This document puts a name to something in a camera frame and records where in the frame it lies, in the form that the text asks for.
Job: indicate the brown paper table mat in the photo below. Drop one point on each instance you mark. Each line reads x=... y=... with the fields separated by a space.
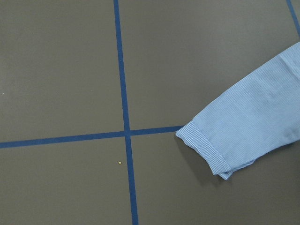
x=93 y=91

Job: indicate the light blue striped shirt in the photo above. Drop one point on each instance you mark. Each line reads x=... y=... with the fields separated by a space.
x=256 y=115

